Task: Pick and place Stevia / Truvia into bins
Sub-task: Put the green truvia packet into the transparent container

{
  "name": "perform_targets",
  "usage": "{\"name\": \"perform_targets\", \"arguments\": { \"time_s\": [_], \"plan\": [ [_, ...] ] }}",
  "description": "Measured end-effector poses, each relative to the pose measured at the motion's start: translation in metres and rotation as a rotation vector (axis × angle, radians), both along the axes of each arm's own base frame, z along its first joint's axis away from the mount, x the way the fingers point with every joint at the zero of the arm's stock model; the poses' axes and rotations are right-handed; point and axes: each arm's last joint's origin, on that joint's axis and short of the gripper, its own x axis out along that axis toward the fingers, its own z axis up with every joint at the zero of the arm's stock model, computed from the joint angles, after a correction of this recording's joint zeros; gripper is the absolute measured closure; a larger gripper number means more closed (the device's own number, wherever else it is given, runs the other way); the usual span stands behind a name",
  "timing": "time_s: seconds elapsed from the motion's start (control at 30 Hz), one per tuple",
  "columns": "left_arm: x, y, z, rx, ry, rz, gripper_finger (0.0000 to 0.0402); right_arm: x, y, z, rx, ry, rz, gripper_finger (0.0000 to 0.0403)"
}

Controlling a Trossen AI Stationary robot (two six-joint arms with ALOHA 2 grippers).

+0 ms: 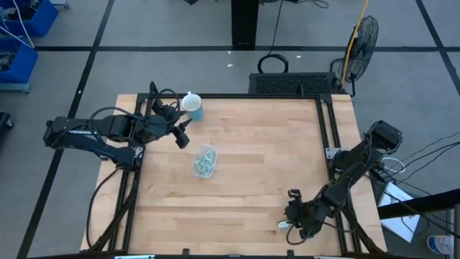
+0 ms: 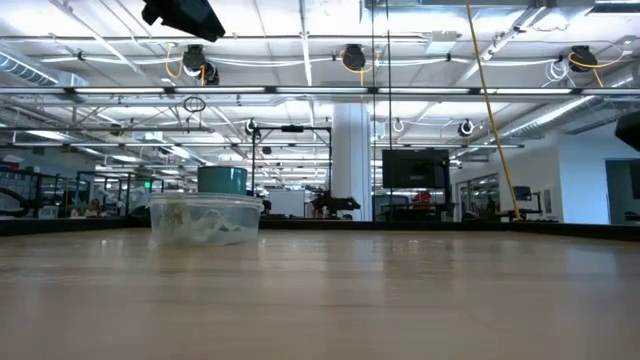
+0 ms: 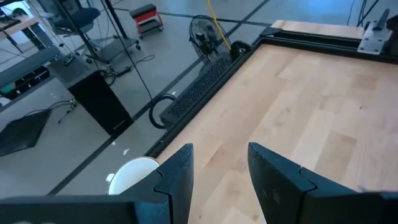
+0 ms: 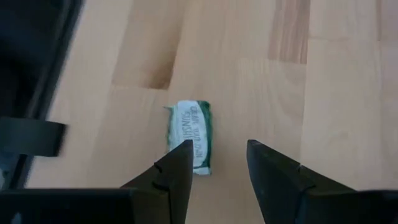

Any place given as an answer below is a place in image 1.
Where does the coiled black cable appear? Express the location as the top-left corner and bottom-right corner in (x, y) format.
(257, 0), (290, 75)

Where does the white coiled cable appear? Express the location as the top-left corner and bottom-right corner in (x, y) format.
(380, 156), (407, 174)

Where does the black aluminium table frame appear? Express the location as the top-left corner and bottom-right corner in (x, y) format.
(88, 81), (386, 255)

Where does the black floor fan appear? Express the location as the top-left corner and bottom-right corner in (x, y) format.
(329, 14), (380, 97)

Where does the yellow cable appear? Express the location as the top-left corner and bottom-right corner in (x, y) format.
(340, 0), (371, 86)

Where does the black pillar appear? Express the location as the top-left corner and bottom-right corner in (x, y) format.
(231, 0), (260, 48)

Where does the black beam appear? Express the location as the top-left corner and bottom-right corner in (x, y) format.
(377, 188), (460, 221)

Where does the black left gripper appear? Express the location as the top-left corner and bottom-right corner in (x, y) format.
(150, 97), (194, 150)

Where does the clear plastic container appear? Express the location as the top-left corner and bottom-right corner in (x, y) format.
(190, 144), (219, 180)

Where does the blue cup with white lid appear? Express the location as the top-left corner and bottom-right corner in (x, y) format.
(180, 91), (204, 124)

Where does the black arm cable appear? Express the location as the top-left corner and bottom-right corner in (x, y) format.
(85, 166), (121, 250)

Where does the person's shoe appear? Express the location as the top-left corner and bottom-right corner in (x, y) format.
(426, 234), (455, 256)

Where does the white paper box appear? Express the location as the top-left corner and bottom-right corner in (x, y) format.
(378, 181), (422, 244)

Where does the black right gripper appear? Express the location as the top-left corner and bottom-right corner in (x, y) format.
(285, 188), (325, 242)

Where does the black floor cable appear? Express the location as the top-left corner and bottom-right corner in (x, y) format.
(393, 140), (460, 186)
(398, 130), (460, 165)

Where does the blue storage bin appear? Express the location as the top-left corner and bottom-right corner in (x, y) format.
(0, 0), (59, 37)
(0, 37), (40, 94)

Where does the black mesh basket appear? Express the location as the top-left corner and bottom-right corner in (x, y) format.
(248, 71), (346, 96)

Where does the black object at floor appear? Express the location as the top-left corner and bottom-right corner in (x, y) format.
(0, 112), (14, 133)

